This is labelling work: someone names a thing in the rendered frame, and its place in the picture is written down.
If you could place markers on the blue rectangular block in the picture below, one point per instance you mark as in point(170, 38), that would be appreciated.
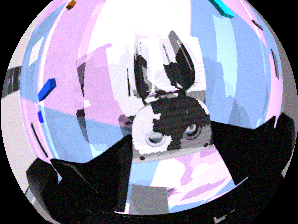
point(48, 88)

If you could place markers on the teal rectangular block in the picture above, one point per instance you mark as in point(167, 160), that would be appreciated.
point(221, 7)

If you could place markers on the small brown block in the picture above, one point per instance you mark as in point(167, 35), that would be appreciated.
point(71, 4)

